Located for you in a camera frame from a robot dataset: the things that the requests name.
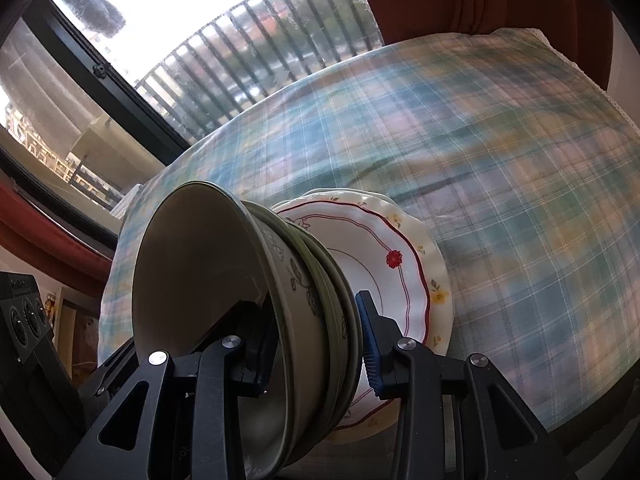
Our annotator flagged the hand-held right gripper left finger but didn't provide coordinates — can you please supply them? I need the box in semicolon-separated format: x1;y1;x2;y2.
60;300;278;480

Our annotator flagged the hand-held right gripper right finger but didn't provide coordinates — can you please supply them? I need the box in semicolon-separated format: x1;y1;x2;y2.
355;290;581;480

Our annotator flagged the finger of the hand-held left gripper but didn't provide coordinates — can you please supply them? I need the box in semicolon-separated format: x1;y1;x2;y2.
77;337;138;398

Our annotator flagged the cream bowl blue band print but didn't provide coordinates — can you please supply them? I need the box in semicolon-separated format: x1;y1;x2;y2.
280;217;365;441

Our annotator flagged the cream bowl large flower print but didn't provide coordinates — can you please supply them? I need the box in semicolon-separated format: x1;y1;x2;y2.
245;201;351;476

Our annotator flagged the large yellow floral plate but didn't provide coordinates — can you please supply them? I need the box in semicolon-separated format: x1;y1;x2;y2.
300;187;455;447

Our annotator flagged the small red-rimmed floral plate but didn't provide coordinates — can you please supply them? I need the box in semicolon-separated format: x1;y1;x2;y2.
272;199;432;433

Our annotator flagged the cream bowl leafy sprig print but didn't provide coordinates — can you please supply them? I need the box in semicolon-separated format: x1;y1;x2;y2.
131;180;326;480

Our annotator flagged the plaid tablecloth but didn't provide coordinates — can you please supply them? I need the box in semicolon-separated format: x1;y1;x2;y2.
97;27;640;433

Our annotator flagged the balcony railing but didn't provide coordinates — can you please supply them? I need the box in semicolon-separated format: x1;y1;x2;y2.
135;0;383;136

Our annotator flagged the dark hanging garment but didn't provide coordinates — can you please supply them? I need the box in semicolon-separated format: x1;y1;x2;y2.
52;0;126;38

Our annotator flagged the black window frame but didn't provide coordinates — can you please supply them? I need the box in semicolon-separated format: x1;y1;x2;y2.
0;0;193;261

